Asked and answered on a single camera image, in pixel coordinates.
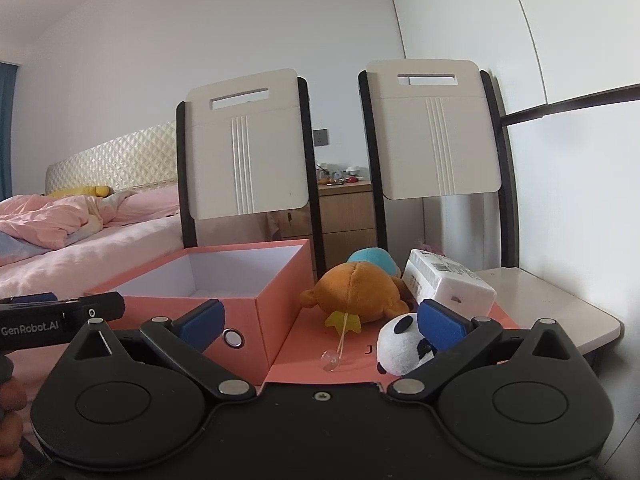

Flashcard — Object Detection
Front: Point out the small panda plush toy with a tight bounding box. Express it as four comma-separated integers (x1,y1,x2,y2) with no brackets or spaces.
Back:
376,313,435,376

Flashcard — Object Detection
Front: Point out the white tissue pack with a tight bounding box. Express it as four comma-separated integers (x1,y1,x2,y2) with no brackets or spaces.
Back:
402,249,497,318

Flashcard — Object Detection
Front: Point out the orange and blue plush toy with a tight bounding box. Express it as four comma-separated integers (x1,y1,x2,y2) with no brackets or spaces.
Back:
299,247,412,335

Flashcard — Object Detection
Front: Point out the clutter on nightstand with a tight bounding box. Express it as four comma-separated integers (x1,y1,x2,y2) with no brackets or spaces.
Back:
316,162,369,186

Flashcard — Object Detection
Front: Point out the person's left hand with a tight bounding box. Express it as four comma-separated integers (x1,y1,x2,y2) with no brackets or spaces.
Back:
0,356,27,479

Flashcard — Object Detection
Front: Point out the bed with pink sheet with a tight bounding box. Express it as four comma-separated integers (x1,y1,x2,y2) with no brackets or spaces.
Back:
1,185,183,299

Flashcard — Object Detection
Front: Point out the open pink cardboard box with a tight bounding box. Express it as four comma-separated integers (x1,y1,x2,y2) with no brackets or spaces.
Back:
89,240,314,386

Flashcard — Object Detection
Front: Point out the crumpled pink duvet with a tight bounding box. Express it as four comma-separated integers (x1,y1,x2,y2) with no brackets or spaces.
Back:
1,191,134,249

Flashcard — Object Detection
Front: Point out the pink box lid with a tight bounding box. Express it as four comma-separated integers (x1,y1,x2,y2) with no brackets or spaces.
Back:
259,288,522,396

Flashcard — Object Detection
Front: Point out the yellow plush on bed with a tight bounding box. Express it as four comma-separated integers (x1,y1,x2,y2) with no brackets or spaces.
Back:
48,185,113,198

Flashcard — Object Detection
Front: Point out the wooden nightstand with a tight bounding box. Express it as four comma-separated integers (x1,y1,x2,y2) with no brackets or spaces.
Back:
269,181,380,271

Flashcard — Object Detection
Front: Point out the quilted cream headboard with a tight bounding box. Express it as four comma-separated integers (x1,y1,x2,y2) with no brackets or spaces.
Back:
44,122,178,194

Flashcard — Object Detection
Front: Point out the left white folding chair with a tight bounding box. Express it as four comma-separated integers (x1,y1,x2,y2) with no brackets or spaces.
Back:
176,68,326,275

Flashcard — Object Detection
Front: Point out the white folding chair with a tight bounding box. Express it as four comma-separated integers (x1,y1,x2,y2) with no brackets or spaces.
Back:
176,68,326,275
358,58,520,268

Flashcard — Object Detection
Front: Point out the right white folding chair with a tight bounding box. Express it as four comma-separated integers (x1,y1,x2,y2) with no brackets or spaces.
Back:
358,58,520,268

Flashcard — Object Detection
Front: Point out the blue curtain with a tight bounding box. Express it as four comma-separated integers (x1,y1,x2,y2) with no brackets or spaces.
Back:
0,63,18,200

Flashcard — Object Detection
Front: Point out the grey wall switch plate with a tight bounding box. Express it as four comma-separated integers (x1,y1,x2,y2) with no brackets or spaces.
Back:
312,128,330,148

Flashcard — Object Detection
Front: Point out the black horizontal rail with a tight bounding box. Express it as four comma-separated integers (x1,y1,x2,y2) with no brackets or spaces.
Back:
500,84,640,127

